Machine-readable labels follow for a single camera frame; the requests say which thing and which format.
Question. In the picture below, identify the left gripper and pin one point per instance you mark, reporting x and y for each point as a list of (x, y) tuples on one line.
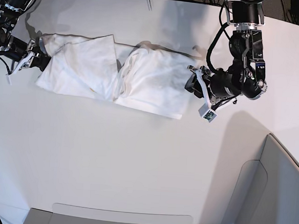
[(199, 85)]

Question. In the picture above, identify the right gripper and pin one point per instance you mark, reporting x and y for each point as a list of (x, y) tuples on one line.
[(26, 55)]

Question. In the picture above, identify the white t-shirt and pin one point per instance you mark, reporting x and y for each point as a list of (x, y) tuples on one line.
[(147, 77)]

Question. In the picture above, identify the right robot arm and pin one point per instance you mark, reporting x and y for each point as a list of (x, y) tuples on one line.
[(10, 12)]

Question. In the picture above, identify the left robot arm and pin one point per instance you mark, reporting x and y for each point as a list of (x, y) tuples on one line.
[(246, 75)]

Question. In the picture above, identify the beige chair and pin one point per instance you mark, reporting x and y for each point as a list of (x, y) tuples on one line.
[(266, 192)]

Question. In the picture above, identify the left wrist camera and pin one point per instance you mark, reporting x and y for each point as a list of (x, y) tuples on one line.
[(207, 113)]

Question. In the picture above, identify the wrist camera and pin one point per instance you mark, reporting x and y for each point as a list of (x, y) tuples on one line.
[(207, 113), (9, 79)]

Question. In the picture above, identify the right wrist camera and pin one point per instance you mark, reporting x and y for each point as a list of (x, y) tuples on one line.
[(9, 79)]

